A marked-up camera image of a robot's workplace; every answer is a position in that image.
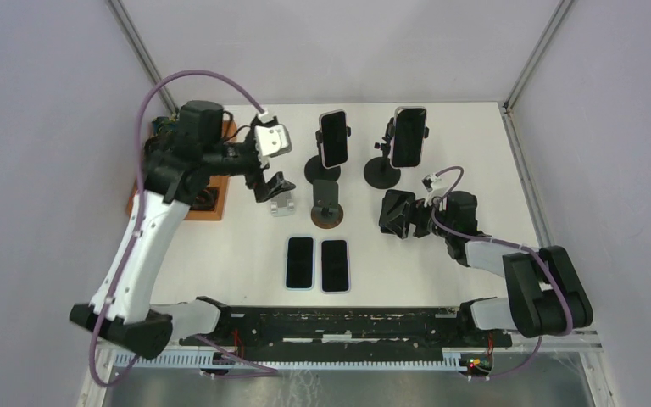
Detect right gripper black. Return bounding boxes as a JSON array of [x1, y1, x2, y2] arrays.
[[385, 193, 454, 239]]

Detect black phone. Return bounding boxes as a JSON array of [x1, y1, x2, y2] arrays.
[[378, 189, 415, 239]]

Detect silver white phone stand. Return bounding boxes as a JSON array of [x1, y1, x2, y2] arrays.
[[270, 191, 296, 217]]

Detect brown round base stand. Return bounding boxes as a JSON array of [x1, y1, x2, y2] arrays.
[[310, 180, 344, 229]]

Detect light blue cased phone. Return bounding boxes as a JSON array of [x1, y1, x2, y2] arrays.
[[285, 236, 315, 290]]

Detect lilac cased phone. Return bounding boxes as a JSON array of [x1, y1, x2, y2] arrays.
[[320, 240, 351, 293]]

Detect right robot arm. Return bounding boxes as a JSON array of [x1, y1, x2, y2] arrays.
[[378, 189, 593, 346]]

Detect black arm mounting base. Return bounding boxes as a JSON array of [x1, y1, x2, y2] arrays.
[[205, 306, 513, 362]]

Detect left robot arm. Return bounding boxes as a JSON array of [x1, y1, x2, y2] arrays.
[[70, 100, 295, 360]]

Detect black rear right stand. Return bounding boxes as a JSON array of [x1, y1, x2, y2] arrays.
[[364, 118, 429, 189]]

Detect black stand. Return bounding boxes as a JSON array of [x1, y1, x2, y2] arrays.
[[303, 131, 348, 184], [364, 118, 429, 189]]

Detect black rear left stand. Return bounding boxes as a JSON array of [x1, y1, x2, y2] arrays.
[[303, 131, 348, 184]]

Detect white cased rear left phone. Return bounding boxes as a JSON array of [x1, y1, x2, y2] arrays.
[[319, 110, 349, 169]]

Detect white cased phone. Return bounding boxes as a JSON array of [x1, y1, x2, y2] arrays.
[[391, 107, 427, 168], [319, 110, 349, 169]]

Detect white cased rear right phone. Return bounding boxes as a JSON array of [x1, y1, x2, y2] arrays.
[[391, 107, 427, 168]]

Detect orange compartment tray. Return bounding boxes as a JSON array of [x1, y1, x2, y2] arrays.
[[125, 119, 237, 221]]

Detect green bundle at corner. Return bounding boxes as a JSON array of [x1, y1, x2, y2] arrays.
[[152, 115, 178, 138]]

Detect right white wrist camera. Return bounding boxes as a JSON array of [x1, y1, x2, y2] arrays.
[[421, 173, 441, 192]]

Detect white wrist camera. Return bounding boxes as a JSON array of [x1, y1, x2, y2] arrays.
[[421, 173, 441, 192], [252, 112, 292, 168]]

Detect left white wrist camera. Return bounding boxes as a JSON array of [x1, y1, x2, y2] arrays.
[[252, 112, 292, 168]]

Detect black cable bundle in tray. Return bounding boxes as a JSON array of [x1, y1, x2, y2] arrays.
[[190, 187, 221, 214]]

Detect white slotted cable duct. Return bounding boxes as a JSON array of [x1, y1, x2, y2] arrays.
[[113, 350, 495, 372]]

